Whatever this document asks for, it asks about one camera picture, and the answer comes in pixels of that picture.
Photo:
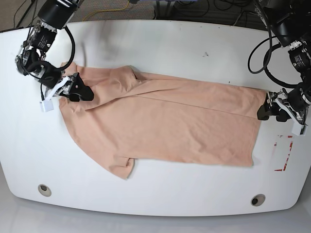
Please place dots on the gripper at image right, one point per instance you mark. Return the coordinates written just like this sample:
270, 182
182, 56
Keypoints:
284, 106

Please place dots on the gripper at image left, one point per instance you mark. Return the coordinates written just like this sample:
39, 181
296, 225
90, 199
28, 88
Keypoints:
70, 86

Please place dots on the peach t-shirt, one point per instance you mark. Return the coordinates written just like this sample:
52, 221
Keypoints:
148, 116

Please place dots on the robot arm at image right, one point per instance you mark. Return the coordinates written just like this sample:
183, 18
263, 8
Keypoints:
288, 23

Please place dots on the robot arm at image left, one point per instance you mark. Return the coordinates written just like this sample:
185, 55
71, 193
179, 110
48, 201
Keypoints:
30, 60

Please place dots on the red tape rectangle marker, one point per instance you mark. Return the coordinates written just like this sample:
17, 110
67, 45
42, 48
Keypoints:
281, 152

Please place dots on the right table grommet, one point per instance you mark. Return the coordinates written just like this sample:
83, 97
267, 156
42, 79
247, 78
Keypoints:
258, 200

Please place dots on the table grommet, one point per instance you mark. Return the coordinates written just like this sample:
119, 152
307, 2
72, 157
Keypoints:
44, 190
258, 200

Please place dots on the left table grommet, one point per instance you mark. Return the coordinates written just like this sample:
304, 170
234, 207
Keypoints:
44, 190

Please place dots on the wrist camera, image-right gripper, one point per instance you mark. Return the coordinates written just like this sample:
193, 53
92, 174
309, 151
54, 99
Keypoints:
299, 129

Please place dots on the wrist camera, image-left gripper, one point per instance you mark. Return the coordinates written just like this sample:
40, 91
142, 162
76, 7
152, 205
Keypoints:
46, 105

